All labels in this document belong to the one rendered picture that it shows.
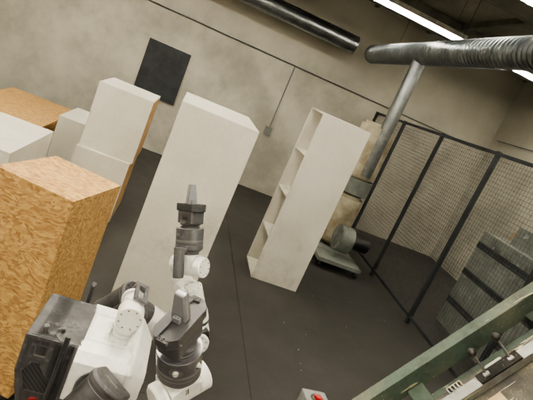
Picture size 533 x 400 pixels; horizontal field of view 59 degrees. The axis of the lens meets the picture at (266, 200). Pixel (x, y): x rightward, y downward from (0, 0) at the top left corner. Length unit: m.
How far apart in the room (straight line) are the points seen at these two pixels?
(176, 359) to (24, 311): 1.86
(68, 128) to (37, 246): 4.09
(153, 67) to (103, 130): 4.16
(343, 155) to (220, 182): 2.05
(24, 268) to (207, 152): 1.56
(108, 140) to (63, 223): 3.01
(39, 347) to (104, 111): 4.23
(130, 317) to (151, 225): 2.50
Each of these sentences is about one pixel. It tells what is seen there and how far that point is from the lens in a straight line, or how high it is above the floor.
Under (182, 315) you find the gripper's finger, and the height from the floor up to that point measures 1.68.
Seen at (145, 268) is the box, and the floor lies 0.42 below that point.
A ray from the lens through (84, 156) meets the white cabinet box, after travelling 5.43.
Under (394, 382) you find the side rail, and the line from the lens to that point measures 2.40.
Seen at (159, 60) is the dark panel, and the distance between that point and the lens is 9.35.
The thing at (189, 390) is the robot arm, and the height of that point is 1.50.
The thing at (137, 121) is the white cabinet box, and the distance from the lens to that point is 5.29.
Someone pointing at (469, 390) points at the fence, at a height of 1.29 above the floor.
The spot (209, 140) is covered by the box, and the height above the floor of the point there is 1.55.
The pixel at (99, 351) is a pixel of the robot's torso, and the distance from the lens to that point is 1.25.
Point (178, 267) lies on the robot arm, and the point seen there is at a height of 1.49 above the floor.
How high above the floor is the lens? 2.11
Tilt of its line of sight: 13 degrees down
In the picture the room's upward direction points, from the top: 24 degrees clockwise
